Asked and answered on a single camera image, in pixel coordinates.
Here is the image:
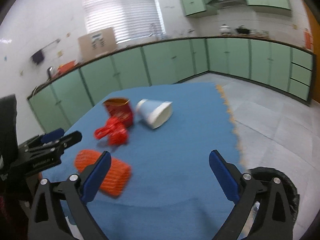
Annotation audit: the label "brown cardboard box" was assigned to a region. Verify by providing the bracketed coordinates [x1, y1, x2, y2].
[78, 28, 118, 61]

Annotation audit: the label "steel range hood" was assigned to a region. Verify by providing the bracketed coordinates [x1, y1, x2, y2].
[207, 0, 247, 10]

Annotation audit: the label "green lower kitchen cabinets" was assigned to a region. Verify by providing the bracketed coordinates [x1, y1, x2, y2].
[27, 36, 316, 133]

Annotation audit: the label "orange thermos flask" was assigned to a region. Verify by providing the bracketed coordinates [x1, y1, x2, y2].
[304, 28, 313, 51]

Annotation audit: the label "black wok pan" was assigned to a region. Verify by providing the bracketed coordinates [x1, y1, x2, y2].
[235, 25, 251, 35]

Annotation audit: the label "white paper cup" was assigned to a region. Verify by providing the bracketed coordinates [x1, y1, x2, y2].
[136, 99, 173, 129]

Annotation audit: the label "white window blind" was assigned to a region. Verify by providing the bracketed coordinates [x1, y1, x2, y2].
[82, 0, 166, 43]

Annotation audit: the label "small red plastic bag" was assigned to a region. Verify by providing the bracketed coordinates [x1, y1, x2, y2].
[94, 116, 129, 146]

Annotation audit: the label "brown wooden door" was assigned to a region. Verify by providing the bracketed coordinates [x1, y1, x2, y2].
[303, 0, 320, 103]

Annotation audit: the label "blue foam floor mat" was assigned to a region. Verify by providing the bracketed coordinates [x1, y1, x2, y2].
[43, 83, 240, 239]

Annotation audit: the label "orange mesh net bag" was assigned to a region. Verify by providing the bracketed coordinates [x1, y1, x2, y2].
[74, 150, 132, 198]

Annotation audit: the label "red paper snack cup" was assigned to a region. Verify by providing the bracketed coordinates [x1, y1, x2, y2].
[103, 98, 134, 128]

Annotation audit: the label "steel kettle on counter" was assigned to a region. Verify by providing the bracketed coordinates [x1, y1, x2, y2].
[47, 66, 57, 80]

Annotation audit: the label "black trash bin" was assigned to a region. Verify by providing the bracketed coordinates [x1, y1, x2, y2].
[245, 167, 300, 239]

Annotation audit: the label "white cooking pot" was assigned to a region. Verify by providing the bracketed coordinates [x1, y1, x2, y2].
[219, 24, 232, 35]

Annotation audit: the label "chrome sink faucet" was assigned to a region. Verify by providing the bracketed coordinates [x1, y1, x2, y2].
[149, 23, 162, 41]

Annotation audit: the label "orange plastic basin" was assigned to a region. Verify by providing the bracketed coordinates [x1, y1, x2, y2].
[57, 60, 76, 75]

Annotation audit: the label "dark hanging cloth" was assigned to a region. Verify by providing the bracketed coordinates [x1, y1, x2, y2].
[31, 49, 44, 65]

